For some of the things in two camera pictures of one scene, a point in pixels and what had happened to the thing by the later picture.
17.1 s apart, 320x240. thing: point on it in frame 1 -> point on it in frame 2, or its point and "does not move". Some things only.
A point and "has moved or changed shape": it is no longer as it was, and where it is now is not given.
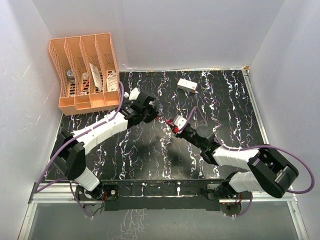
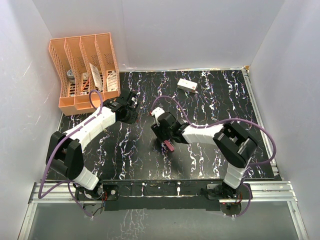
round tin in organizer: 70,74 does not move
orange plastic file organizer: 88,72 does not move
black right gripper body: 189,135 -> 162,134
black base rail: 163,194 does not move
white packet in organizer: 97,77 does not move
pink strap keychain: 170,122 has moved or changed shape
